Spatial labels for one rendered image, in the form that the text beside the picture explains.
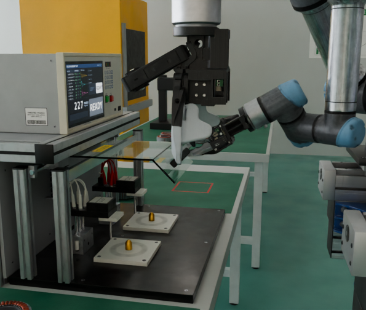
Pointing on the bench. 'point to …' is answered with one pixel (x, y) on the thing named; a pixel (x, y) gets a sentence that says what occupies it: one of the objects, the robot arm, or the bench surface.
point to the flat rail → (75, 171)
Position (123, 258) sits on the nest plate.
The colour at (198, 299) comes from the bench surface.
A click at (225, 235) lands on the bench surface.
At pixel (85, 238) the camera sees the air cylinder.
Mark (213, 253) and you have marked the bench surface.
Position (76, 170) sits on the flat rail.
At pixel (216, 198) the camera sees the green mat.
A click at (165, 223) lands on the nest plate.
